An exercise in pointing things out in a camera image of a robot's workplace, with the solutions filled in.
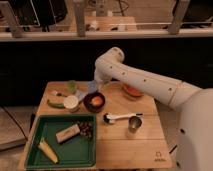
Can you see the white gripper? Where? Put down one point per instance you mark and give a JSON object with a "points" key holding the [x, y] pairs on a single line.
{"points": [[101, 80]]}

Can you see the blue sponge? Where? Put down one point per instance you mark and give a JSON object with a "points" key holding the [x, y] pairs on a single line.
{"points": [[91, 87]]}

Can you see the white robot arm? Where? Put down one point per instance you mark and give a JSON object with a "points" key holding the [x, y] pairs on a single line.
{"points": [[195, 145]]}

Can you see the green small cup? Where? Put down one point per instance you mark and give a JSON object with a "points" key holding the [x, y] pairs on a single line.
{"points": [[72, 86]]}

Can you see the metal cup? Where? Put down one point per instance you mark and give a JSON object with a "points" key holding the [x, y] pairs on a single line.
{"points": [[134, 124]]}

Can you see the orange fruit in bowl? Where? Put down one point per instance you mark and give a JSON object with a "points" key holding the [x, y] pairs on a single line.
{"points": [[96, 101]]}

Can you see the dark brown bowl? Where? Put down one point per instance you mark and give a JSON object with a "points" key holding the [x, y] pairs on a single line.
{"points": [[89, 106]]}

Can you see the orange plate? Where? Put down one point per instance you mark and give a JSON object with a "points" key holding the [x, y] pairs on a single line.
{"points": [[130, 91]]}

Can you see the white small object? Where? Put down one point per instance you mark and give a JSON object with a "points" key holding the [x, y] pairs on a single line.
{"points": [[56, 93]]}

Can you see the dark grape bunch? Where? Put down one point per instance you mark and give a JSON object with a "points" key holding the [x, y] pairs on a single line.
{"points": [[86, 130]]}

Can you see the green cucumber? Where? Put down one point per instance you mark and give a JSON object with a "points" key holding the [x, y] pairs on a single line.
{"points": [[55, 105]]}

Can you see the wooden board table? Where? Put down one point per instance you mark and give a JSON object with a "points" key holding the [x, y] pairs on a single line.
{"points": [[116, 147]]}

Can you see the beige rectangular block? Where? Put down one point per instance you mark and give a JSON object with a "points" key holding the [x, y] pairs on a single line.
{"points": [[67, 133]]}

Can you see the green plastic tray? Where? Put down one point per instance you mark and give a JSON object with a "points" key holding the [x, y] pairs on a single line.
{"points": [[72, 137]]}

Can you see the yellow corn cob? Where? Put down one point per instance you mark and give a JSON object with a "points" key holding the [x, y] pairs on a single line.
{"points": [[48, 151]]}

